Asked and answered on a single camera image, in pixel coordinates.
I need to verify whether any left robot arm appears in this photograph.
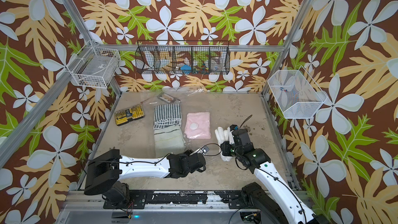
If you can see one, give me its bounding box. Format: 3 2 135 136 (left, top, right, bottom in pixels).
84 149 206 209

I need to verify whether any black battery holder with wires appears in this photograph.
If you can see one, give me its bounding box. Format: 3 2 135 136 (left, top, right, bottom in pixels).
157 92 181 104

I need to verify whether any white wire basket left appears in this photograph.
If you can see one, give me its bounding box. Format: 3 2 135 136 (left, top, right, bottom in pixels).
68 41 121 89

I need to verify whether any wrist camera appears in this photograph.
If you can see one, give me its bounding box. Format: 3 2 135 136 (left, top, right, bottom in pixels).
198 146 209 155
229 124 239 131

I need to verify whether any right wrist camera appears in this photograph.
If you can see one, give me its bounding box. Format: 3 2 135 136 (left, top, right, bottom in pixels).
229 124 239 131

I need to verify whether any white vacuum bag valve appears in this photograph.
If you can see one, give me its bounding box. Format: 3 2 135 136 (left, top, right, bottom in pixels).
190 123 199 130

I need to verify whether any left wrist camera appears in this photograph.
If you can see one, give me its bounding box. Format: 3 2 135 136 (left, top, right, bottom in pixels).
198 146 209 155

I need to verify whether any white mesh basket right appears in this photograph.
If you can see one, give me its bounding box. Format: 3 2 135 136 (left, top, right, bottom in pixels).
267 66 328 119

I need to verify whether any black wire basket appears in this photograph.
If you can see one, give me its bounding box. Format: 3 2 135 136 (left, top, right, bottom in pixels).
133 40 231 75

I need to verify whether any green white striped towel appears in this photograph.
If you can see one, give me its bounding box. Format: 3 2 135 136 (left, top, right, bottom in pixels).
153 104 182 130

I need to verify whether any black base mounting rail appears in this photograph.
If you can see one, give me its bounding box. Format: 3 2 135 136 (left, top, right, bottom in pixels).
103 190 255 209

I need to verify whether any yellow screwdriver bit case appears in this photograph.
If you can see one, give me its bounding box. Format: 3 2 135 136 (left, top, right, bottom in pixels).
115 104 145 126

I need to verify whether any pale green towel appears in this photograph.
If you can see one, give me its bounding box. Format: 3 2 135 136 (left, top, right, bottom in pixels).
154 125 186 157

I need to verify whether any clear plastic vacuum bag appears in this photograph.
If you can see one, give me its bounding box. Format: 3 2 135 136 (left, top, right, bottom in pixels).
136 86 218 162

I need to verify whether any pink towel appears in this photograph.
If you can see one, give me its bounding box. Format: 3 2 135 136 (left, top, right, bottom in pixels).
184 112 211 140

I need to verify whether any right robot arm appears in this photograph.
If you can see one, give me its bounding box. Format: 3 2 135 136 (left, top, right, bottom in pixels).
215 124 329 224

